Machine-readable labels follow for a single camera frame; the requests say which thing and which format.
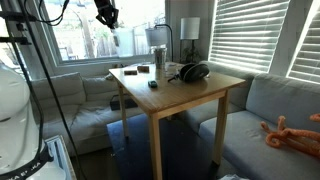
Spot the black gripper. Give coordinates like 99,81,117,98
94,0,119,29

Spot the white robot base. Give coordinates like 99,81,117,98
0,65,66,180

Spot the silver metal cup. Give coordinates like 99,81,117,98
154,48,167,69

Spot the arched floor lamp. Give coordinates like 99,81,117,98
145,24,172,53

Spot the small wooden block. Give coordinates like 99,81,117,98
137,66,149,73

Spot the white shade table lamp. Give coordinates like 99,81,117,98
180,17,200,62

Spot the green toy car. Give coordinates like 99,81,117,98
148,80,158,88

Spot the wooden table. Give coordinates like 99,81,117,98
109,64,245,180

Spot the black tripod stand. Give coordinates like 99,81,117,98
0,0,88,180

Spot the white sofa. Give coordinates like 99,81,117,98
32,72,122,156

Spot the black headphone case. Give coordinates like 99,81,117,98
168,63,210,83

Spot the left window blind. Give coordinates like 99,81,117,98
209,0,290,72

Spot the window blind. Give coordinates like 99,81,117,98
209,0,290,72
287,0,320,84

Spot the dark blue rug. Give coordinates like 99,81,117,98
107,114,234,180

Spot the grey sofa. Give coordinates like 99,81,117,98
179,60,320,180

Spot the right window blind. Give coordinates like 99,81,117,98
287,0,320,84

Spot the orange plush octopus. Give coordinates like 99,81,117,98
260,116,320,158

